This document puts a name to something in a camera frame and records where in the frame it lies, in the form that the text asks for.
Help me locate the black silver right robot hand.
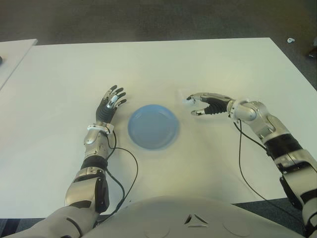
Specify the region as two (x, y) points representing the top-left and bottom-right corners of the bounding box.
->
(186, 92), (235, 117)

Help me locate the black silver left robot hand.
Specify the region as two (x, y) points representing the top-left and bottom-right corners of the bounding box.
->
(96, 85), (128, 124)

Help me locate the white charger with prongs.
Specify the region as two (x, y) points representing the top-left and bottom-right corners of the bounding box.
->
(177, 88), (196, 108)

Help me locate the blue round plate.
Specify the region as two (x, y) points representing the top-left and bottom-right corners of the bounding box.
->
(127, 104), (180, 150)

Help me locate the white side table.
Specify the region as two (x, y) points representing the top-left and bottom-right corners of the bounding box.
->
(0, 38), (38, 91)

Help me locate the grey robot torso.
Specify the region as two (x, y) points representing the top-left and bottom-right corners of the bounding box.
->
(81, 195), (305, 238)

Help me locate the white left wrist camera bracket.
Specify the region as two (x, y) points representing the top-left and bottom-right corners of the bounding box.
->
(87, 123), (114, 135)

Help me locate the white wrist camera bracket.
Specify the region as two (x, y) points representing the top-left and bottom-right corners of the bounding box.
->
(87, 123), (114, 135)
(231, 99), (249, 120)

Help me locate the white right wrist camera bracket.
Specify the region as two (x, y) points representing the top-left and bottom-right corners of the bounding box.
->
(231, 99), (249, 120)

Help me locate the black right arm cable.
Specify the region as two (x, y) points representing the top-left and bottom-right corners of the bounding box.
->
(232, 119), (308, 231)

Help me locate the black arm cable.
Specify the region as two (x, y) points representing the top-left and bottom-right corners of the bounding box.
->
(232, 119), (308, 231)
(95, 132), (139, 224)

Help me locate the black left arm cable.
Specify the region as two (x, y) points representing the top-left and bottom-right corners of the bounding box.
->
(95, 132), (139, 224)

